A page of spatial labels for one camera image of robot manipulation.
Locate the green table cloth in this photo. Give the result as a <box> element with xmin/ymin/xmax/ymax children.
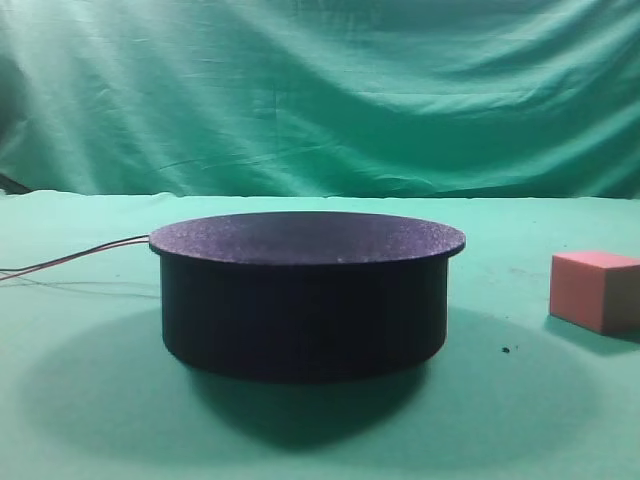
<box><xmin>1</xmin><ymin>191</ymin><xmax>639</xmax><ymax>479</ymax></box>

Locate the black round turntable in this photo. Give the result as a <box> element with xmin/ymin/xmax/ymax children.
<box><xmin>149</xmin><ymin>211</ymin><xmax>466</xmax><ymax>384</ymax></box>

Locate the green cloth backdrop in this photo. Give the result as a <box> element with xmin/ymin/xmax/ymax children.
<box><xmin>1</xmin><ymin>1</ymin><xmax>639</xmax><ymax>198</ymax></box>

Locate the pink foam cube block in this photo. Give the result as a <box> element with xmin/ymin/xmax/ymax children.
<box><xmin>549</xmin><ymin>251</ymin><xmax>639</xmax><ymax>335</ymax></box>

